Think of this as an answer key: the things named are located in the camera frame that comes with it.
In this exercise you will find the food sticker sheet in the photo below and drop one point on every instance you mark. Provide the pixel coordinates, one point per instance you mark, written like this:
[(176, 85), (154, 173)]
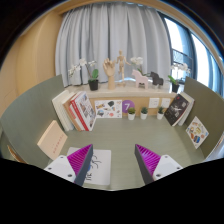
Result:
[(196, 131)]

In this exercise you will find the pink horse figure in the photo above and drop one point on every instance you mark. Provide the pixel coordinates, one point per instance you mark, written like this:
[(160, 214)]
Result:
[(140, 79)]

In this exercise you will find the grey curtain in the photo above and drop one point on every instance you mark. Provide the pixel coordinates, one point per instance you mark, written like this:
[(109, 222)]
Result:
[(110, 30)]

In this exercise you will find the grey-green desk partition panel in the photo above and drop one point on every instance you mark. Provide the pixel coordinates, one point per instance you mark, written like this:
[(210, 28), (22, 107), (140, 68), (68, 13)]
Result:
[(26, 113), (206, 100)]

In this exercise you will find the red and white magazine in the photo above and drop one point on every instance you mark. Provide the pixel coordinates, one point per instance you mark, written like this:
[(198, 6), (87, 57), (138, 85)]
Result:
[(85, 110)]

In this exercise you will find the white orchid in black pot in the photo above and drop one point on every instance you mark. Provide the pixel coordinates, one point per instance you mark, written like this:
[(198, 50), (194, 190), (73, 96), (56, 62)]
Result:
[(93, 85), (175, 88)]

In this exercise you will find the round purple number sign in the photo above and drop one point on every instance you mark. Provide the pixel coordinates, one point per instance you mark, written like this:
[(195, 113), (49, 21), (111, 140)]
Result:
[(127, 105)]

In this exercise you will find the light wooden desk shelf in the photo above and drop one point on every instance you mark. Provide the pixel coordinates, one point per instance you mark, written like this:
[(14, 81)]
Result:
[(126, 92)]

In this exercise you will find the thick white book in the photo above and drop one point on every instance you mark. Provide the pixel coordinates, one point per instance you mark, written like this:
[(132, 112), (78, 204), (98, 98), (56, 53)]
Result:
[(60, 110)]

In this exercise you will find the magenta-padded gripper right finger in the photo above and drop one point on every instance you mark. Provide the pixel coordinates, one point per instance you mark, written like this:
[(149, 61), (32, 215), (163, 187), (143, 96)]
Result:
[(166, 165)]

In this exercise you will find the tan book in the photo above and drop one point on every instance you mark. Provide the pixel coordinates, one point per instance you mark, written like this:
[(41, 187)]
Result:
[(70, 111)]

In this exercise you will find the window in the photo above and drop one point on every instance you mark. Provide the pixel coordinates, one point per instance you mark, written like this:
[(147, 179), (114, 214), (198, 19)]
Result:
[(186, 43)]

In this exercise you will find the wooden hand model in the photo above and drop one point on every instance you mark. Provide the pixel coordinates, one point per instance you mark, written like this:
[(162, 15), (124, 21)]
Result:
[(109, 71)]

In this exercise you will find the wooden artist mannequin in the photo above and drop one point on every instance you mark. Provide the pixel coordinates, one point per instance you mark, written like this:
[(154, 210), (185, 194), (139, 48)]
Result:
[(122, 65)]

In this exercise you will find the small succulent in white pot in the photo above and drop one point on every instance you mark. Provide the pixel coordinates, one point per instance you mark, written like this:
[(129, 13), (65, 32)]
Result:
[(131, 116), (144, 116)]

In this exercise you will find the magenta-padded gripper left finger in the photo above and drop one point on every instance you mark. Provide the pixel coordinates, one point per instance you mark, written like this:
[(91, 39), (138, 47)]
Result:
[(58, 166)]

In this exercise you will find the black horse figure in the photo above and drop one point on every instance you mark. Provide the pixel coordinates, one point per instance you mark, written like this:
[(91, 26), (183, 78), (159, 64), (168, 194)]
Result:
[(156, 79)]

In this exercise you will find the white mouse pad with drawing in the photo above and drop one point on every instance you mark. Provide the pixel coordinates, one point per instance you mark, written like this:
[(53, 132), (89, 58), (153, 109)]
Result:
[(101, 166)]

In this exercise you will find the white sticker sheet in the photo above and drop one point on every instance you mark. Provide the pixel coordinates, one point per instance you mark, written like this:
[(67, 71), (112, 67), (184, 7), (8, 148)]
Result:
[(108, 109)]

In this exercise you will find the white wall socket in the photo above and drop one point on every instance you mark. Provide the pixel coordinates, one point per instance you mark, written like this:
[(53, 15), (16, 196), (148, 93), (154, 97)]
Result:
[(166, 102), (154, 102)]

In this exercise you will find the dark covered book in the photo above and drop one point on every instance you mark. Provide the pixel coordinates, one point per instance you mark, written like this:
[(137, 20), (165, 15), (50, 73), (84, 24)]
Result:
[(176, 110)]

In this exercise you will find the white orchid behind horses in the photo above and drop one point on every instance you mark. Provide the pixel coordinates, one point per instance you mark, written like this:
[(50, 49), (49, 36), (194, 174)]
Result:
[(136, 60)]

